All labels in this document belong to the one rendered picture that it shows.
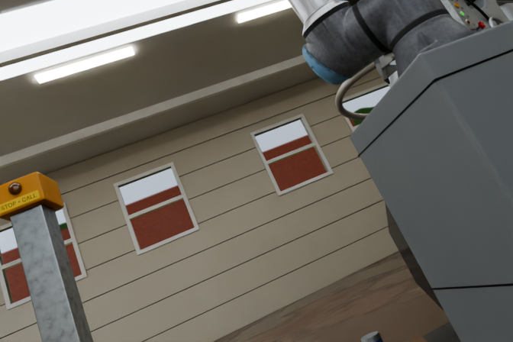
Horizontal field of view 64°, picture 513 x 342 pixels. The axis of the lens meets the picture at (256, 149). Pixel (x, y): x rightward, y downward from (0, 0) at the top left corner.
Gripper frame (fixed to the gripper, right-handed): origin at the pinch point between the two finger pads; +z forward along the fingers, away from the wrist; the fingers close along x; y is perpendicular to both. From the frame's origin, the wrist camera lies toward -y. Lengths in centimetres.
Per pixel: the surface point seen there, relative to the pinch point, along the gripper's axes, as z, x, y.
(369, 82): -385, 707, -116
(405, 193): 49, -38, 0
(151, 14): -298, 154, -238
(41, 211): 33, -76, -78
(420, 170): 48, -46, 5
